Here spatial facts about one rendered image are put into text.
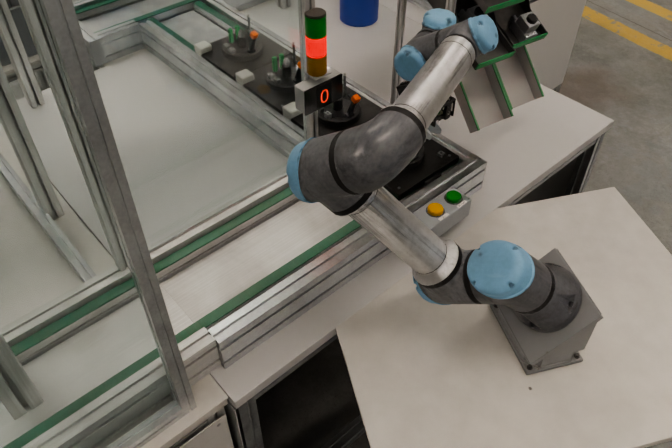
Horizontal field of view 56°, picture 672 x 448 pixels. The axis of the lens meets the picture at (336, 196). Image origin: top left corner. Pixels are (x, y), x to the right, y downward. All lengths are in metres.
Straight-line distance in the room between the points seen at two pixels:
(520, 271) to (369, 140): 0.42
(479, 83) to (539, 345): 0.80
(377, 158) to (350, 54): 1.41
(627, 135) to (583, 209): 1.89
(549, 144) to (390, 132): 1.10
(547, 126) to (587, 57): 2.23
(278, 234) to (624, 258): 0.89
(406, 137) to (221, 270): 0.68
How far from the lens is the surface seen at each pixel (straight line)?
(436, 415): 1.41
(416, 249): 1.27
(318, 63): 1.52
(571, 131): 2.16
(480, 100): 1.89
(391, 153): 1.04
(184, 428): 1.41
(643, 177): 3.50
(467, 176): 1.75
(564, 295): 1.40
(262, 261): 1.56
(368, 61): 2.38
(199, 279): 1.55
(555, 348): 1.44
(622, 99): 4.03
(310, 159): 1.10
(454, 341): 1.51
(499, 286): 1.27
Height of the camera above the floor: 2.09
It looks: 43 degrees down
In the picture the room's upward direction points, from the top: straight up
